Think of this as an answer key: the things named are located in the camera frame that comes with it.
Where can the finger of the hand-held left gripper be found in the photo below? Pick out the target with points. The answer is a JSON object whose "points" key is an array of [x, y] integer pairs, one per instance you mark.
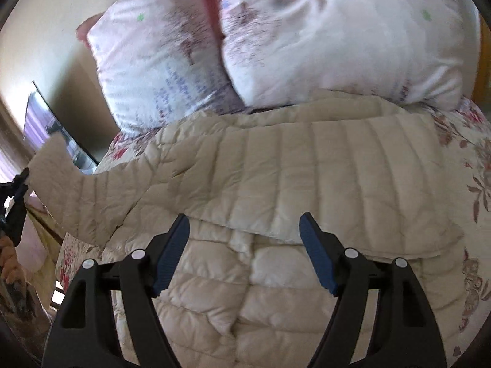
{"points": [[17, 214]]}

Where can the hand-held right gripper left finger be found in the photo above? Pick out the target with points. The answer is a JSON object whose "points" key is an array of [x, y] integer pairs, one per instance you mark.
{"points": [[172, 260]]}

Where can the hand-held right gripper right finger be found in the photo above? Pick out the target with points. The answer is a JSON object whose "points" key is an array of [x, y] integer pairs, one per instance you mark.
{"points": [[318, 260]]}

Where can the beige quilted puffer jacket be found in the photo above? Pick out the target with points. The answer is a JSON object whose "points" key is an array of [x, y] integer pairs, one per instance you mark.
{"points": [[268, 168]]}

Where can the floral bedsheet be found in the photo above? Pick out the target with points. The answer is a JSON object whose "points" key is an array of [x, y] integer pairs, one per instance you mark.
{"points": [[475, 153]]}

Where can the pink pillow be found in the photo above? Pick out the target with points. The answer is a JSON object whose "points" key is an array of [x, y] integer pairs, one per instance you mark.
{"points": [[85, 30]]}

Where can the white printed pillow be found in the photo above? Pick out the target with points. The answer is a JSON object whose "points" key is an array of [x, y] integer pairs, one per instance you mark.
{"points": [[345, 38], [153, 65]]}

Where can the wall-mounted flat screen television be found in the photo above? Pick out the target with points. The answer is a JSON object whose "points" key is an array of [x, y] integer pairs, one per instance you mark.
{"points": [[38, 122]]}

